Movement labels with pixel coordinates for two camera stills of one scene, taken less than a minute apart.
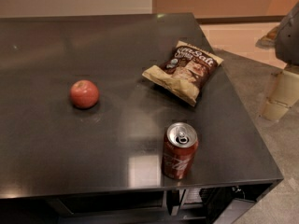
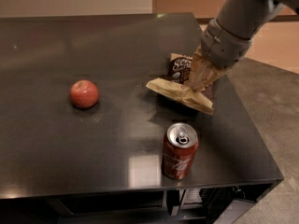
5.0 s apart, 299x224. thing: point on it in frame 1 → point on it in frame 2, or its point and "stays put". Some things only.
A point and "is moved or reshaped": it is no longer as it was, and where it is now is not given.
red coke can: (179, 150) stays put
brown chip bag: (185, 71) is moved or reshaped
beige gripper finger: (285, 89) → (220, 73)
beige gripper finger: (274, 111) → (204, 72)
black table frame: (221, 203) stays put
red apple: (83, 94) stays put
